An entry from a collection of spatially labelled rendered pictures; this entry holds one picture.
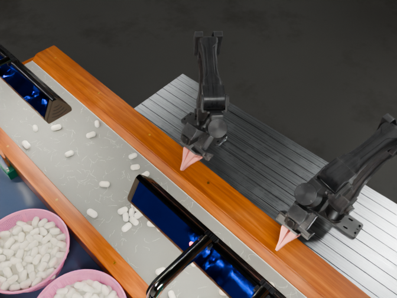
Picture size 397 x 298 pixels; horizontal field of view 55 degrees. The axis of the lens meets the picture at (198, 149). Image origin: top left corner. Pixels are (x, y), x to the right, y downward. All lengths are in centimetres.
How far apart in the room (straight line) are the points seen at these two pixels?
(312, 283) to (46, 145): 103
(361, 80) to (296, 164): 166
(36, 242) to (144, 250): 34
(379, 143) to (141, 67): 212
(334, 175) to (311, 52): 224
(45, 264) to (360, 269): 98
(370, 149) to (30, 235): 103
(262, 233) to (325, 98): 177
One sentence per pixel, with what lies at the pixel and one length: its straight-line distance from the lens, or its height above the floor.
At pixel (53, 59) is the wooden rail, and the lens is 185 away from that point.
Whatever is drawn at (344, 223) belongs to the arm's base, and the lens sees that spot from 144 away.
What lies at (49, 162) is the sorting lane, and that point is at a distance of 148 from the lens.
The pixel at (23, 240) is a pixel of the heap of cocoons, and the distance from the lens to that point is 134.
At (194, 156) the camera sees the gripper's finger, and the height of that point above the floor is 91.
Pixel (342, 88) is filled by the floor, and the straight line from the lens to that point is 299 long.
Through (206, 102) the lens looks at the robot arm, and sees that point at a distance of 117.
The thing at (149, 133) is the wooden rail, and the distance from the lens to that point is 145.
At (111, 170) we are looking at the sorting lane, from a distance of 140.
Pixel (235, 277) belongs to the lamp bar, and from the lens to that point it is 82.
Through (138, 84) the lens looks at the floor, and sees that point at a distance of 280.
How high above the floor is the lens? 186
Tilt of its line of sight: 51 degrees down
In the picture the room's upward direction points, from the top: 3 degrees clockwise
